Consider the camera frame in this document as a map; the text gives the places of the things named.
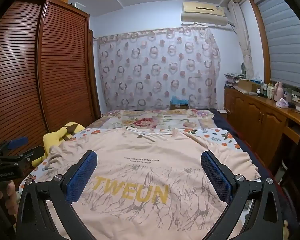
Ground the wall air conditioner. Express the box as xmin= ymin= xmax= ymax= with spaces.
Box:
xmin=180 ymin=1 xmax=229 ymax=27

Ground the group of cosmetic bottles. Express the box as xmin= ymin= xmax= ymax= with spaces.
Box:
xmin=255 ymin=82 xmax=277 ymax=100

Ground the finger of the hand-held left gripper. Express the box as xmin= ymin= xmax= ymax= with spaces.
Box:
xmin=14 ymin=146 xmax=45 ymax=167
xmin=0 ymin=137 xmax=29 ymax=153

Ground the wooden louvered wardrobe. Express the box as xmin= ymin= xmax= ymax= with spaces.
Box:
xmin=0 ymin=0 xmax=102 ymax=155

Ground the yellow plush toy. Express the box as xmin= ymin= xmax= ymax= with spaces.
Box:
xmin=32 ymin=122 xmax=85 ymax=167

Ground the wooden sideboard cabinet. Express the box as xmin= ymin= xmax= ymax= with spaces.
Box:
xmin=224 ymin=86 xmax=300 ymax=178

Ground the open cardboard box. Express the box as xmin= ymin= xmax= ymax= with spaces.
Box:
xmin=237 ymin=79 xmax=262 ymax=93

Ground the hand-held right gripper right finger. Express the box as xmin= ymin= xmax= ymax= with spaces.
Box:
xmin=201 ymin=151 xmax=282 ymax=240

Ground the small cardboard box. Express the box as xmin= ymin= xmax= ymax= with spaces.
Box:
xmin=170 ymin=102 xmax=189 ymax=110

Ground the person's left hand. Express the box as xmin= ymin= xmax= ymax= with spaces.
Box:
xmin=0 ymin=181 xmax=17 ymax=207

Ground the circle patterned curtain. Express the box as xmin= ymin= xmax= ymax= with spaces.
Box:
xmin=97 ymin=27 xmax=221 ymax=110

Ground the pink bottle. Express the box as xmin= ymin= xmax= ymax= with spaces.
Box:
xmin=275 ymin=81 xmax=285 ymax=100

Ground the stack of folded clothes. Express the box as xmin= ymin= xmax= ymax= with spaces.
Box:
xmin=224 ymin=72 xmax=245 ymax=88

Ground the blue plastic bag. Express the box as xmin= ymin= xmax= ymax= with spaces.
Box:
xmin=170 ymin=96 xmax=189 ymax=104

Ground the floral blanket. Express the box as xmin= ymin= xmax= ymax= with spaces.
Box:
xmin=86 ymin=109 xmax=217 ymax=132

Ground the grey window blind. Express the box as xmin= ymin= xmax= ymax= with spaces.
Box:
xmin=254 ymin=0 xmax=300 ymax=90

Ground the dark blue bedsheet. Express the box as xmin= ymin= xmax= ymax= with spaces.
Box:
xmin=210 ymin=109 xmax=283 ymax=180

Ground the orange fruit print sheet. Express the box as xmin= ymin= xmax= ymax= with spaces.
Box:
xmin=19 ymin=127 xmax=263 ymax=230

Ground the white window curtain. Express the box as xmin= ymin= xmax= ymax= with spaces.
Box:
xmin=227 ymin=0 xmax=254 ymax=79

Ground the pink printed T-shirt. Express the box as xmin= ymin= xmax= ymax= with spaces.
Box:
xmin=44 ymin=126 xmax=262 ymax=240

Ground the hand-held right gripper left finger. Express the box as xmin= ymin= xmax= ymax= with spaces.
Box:
xmin=16 ymin=150 xmax=98 ymax=240

